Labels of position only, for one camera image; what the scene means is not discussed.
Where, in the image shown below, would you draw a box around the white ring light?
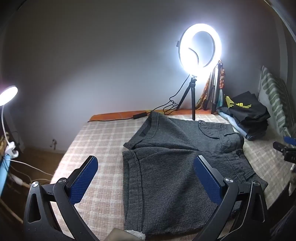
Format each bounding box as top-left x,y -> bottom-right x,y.
176,23 -> 223,76

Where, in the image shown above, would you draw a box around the green striped pillow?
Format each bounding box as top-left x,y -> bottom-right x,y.
258,66 -> 292,138

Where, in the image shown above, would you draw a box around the white fluffy cloth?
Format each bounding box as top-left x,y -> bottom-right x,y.
124,229 -> 147,241

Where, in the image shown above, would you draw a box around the grey pants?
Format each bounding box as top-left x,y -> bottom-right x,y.
122,111 -> 269,235

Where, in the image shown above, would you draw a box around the black tripod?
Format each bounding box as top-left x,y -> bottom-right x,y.
176,75 -> 197,121

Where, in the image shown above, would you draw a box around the white desk lamp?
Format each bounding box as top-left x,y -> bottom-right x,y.
0,85 -> 19,161

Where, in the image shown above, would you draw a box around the beige checked blanket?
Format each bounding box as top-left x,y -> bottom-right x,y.
50,113 -> 292,241

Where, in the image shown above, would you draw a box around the orange mattress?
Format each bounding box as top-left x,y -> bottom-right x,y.
89,110 -> 153,122

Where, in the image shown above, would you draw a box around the folded metal stand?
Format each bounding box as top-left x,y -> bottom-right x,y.
206,61 -> 223,114

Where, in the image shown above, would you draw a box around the black folded shirt yellow print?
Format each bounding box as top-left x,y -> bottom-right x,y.
225,91 -> 271,131

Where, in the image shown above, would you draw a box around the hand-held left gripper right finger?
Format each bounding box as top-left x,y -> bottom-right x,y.
193,155 -> 270,241

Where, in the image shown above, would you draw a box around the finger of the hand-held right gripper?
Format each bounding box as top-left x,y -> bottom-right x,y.
283,136 -> 296,147

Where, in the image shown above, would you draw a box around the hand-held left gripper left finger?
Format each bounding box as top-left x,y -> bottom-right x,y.
23,156 -> 102,241

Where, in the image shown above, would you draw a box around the black ring light cable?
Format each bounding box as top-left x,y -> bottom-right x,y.
132,75 -> 193,120

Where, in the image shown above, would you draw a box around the white cable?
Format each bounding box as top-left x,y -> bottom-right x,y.
9,159 -> 54,186

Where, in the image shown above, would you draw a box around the light blue board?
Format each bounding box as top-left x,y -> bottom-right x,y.
0,155 -> 11,198

